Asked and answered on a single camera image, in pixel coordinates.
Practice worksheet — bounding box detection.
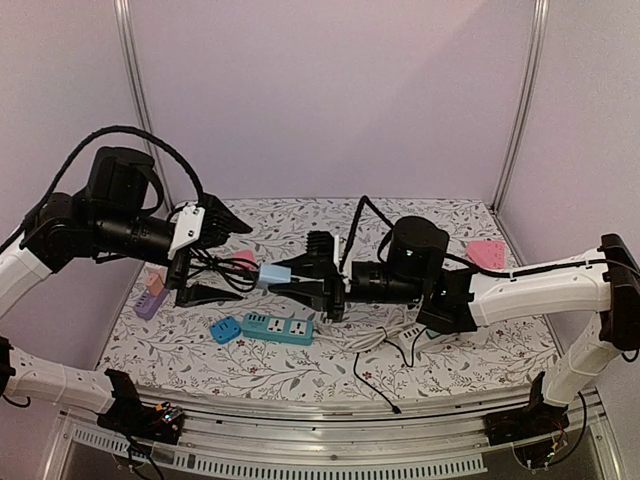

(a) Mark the teal power strip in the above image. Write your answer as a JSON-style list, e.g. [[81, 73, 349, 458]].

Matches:
[[241, 313, 314, 346]]

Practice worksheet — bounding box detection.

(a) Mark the blue plug adapter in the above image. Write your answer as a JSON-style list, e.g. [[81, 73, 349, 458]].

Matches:
[[209, 316, 242, 345]]

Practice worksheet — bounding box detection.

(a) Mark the left aluminium frame post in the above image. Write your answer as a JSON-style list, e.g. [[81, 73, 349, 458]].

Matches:
[[113, 0, 153, 133]]

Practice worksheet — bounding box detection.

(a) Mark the aluminium front rail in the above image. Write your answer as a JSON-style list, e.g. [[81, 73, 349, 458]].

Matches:
[[37, 384, 621, 480]]

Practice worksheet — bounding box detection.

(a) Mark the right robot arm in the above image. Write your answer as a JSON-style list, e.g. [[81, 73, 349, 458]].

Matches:
[[270, 216, 639, 445]]

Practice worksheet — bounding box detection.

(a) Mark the floral table mat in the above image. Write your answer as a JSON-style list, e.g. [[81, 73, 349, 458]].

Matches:
[[98, 198, 558, 403]]

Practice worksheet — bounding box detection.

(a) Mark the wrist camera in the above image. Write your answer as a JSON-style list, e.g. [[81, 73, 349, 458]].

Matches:
[[306, 230, 345, 280], [167, 194, 252, 260]]

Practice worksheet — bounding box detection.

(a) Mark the purple power strip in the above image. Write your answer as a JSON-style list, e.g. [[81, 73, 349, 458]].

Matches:
[[133, 289, 169, 321]]

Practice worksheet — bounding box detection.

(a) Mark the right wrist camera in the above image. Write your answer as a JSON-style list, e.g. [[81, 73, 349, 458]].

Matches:
[[306, 230, 345, 280]]

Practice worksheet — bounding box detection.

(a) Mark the right aluminium frame post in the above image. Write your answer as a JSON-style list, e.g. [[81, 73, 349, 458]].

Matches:
[[490, 0, 550, 216]]

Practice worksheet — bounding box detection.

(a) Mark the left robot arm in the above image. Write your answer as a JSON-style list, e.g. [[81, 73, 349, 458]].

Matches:
[[1, 125, 252, 445]]

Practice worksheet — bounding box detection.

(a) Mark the aluminium frame post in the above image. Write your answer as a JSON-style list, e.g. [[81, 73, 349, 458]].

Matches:
[[113, 0, 153, 133], [490, 0, 550, 216]]

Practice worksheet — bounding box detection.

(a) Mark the pink flat plug adapter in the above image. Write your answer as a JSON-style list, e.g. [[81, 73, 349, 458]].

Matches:
[[231, 250, 259, 271]]

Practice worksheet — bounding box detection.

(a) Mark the teal small adapter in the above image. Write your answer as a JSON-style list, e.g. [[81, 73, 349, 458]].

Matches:
[[425, 329, 442, 340]]

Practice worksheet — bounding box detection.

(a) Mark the white cord bundle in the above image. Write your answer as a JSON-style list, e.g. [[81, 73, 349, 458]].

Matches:
[[314, 319, 406, 354]]

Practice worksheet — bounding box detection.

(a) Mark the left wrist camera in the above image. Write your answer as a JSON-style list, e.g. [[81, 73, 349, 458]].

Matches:
[[167, 194, 252, 260]]

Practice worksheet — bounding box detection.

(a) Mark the light blue charger plug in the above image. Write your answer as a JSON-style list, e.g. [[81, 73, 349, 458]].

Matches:
[[257, 263, 291, 287]]

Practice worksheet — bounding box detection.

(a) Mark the black thin adapter cable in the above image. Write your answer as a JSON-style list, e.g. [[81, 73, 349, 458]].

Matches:
[[352, 327, 426, 415]]

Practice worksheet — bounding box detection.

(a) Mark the salmon small cube adapter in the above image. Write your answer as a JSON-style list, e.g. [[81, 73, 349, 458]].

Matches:
[[145, 271, 165, 297]]

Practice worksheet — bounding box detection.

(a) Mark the white power strip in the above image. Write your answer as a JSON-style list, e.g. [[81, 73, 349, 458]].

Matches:
[[398, 326, 446, 353]]

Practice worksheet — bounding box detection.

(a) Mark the pink power strip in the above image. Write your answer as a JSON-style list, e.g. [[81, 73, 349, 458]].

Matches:
[[466, 240, 506, 270]]

